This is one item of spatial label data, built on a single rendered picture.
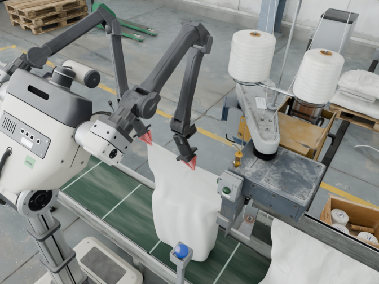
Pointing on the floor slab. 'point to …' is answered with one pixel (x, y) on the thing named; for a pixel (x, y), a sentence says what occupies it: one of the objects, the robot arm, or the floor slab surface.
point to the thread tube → (361, 229)
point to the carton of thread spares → (353, 216)
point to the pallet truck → (126, 23)
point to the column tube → (322, 39)
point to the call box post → (180, 275)
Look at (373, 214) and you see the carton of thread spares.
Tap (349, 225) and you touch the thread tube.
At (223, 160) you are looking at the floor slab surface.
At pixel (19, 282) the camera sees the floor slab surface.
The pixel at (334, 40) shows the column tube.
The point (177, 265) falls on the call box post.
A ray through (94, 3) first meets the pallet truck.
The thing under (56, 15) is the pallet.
